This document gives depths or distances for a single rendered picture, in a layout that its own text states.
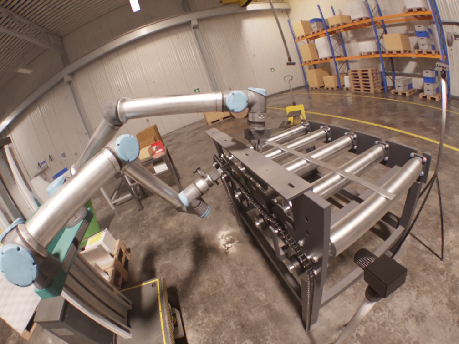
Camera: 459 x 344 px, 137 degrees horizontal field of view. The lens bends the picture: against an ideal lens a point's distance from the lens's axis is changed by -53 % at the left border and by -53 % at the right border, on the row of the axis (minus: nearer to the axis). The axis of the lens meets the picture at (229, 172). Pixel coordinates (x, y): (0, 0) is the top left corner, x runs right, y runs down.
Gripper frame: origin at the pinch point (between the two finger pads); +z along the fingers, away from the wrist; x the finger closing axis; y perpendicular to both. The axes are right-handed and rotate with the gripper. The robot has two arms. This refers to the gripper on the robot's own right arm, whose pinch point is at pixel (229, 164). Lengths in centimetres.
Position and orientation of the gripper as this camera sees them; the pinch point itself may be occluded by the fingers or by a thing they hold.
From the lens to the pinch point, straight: 108.7
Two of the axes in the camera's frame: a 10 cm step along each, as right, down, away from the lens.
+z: 7.7, -6.2, 1.7
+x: 1.2, -1.2, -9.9
